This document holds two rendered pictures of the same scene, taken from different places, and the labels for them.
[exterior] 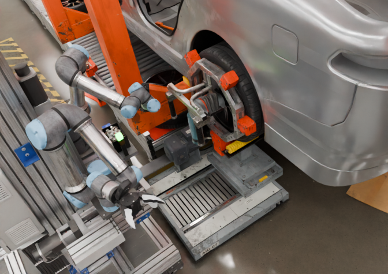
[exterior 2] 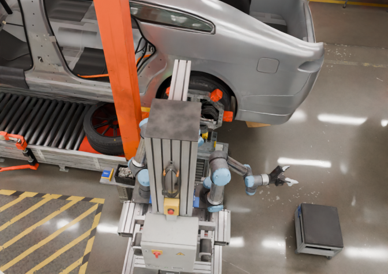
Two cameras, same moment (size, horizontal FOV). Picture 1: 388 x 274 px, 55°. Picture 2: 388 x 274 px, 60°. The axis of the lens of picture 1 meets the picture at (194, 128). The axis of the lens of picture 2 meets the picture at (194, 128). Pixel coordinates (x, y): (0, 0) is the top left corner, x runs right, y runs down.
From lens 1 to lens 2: 209 cm
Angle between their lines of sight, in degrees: 42
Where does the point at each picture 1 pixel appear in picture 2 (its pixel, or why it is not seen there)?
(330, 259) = (270, 161)
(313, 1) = (285, 42)
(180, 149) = not seen: hidden behind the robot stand
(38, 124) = (225, 169)
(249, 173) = (208, 145)
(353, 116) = (305, 86)
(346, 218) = (258, 139)
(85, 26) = not seen: outside the picture
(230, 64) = (210, 85)
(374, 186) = not seen: hidden behind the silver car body
